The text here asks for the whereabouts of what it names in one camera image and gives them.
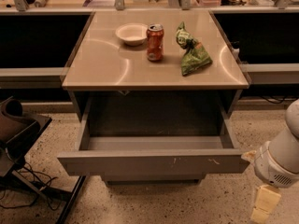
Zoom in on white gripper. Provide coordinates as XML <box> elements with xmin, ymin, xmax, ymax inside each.
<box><xmin>241</xmin><ymin>141</ymin><xmax>299</xmax><ymax>224</ymax></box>

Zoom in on grey top drawer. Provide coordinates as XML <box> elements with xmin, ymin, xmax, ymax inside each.
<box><xmin>57</xmin><ymin>107</ymin><xmax>250</xmax><ymax>185</ymax></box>

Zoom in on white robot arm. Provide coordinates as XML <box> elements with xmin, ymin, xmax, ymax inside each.
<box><xmin>241</xmin><ymin>100</ymin><xmax>299</xmax><ymax>224</ymax></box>

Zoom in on grey cabinet with glossy top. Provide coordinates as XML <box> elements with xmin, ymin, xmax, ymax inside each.
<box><xmin>60</xmin><ymin>8</ymin><xmax>251</xmax><ymax>123</ymax></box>

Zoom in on green chip bag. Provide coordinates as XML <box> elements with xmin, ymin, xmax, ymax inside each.
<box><xmin>176</xmin><ymin>22</ymin><xmax>213</xmax><ymax>77</ymax></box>

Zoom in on orange soda can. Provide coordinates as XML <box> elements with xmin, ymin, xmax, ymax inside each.
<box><xmin>147</xmin><ymin>24</ymin><xmax>164</xmax><ymax>62</ymax></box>

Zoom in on white ceramic bowl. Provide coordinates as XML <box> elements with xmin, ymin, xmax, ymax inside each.
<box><xmin>115</xmin><ymin>23</ymin><xmax>148</xmax><ymax>47</ymax></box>

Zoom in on black chair on left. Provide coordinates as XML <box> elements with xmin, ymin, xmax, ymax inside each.
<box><xmin>0</xmin><ymin>97</ymin><xmax>85</xmax><ymax>224</ymax></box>

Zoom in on black floor cables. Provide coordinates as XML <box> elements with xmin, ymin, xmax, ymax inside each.
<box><xmin>0</xmin><ymin>161</ymin><xmax>62</xmax><ymax>212</ymax></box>

